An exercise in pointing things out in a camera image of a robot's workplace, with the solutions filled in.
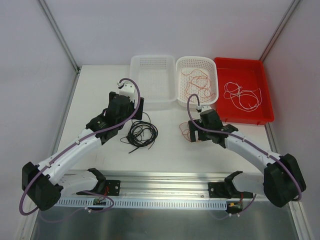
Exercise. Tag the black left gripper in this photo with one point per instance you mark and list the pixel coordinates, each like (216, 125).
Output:
(141, 108)

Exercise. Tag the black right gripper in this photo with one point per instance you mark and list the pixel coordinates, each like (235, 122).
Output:
(192, 131)

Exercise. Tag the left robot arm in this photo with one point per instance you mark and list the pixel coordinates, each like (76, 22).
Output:
(45, 183)

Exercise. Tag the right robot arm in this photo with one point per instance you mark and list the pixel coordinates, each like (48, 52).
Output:
(279, 179)

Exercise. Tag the red plastic tray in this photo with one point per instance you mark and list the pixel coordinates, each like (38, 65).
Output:
(244, 95)

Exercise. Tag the round white perforated basket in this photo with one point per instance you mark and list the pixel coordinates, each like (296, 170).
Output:
(197, 75)

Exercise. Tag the rectangular white perforated basket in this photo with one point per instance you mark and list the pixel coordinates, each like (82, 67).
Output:
(156, 78)

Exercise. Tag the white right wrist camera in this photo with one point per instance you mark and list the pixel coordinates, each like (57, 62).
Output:
(203, 108)

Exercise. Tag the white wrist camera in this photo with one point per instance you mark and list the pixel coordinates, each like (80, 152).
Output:
(203, 108)
(126, 89)

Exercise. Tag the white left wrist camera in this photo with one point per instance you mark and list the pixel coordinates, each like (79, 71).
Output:
(126, 89)

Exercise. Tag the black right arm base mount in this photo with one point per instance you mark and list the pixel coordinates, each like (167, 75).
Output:
(226, 189)

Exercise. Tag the aluminium rail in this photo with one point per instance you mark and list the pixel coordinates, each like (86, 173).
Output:
(159, 185)

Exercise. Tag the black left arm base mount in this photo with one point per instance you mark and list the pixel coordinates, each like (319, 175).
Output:
(106, 187)

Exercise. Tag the white slotted cable duct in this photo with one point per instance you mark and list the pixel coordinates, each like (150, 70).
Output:
(134, 203)

